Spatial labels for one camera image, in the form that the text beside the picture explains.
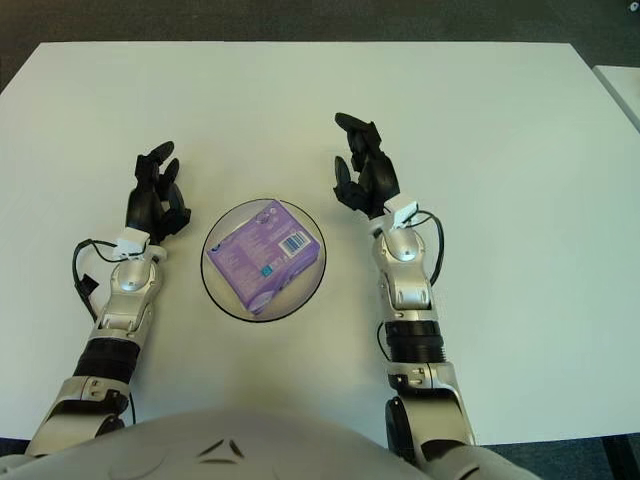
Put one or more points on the white plate with black rim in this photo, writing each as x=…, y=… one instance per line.
x=305, y=292

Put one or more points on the purple tissue paper pack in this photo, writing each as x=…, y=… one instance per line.
x=260, y=255

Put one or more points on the grey robot torso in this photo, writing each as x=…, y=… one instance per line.
x=300, y=450

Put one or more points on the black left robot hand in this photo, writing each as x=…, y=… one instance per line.
x=142, y=210

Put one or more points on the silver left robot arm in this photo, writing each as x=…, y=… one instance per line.
x=130, y=280

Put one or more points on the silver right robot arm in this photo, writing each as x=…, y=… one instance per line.
x=405, y=280

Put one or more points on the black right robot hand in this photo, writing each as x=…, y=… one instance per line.
x=377, y=180

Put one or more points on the white side table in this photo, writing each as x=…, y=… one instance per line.
x=625, y=90

